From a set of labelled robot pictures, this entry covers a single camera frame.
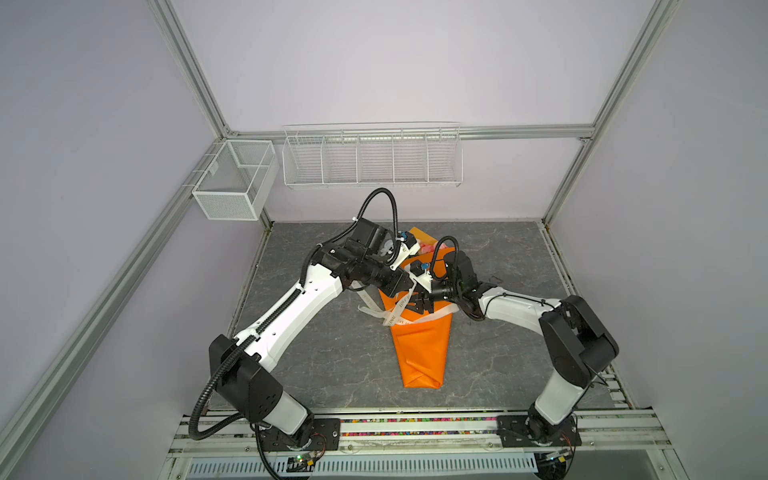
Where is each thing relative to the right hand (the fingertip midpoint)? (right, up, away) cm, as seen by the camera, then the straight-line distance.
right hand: (398, 296), depth 84 cm
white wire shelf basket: (-8, +45, +15) cm, 48 cm away
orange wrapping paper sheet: (+7, -15, +2) cm, 17 cm away
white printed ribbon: (-2, -5, -1) cm, 5 cm away
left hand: (+3, +4, -11) cm, 12 cm away
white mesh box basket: (-55, +37, +18) cm, 69 cm away
